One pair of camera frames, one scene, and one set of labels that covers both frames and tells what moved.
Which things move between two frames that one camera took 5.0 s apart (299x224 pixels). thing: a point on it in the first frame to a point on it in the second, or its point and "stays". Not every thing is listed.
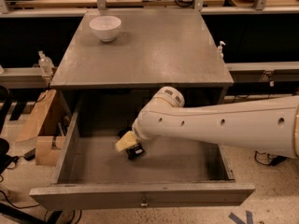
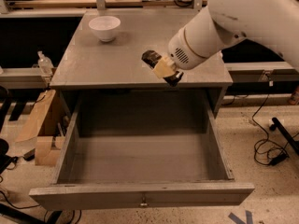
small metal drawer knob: x=144 y=202 stays
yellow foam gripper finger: x=127 y=140 to x=164 y=67
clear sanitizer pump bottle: x=45 y=63 stays
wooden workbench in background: x=60 y=0 stays
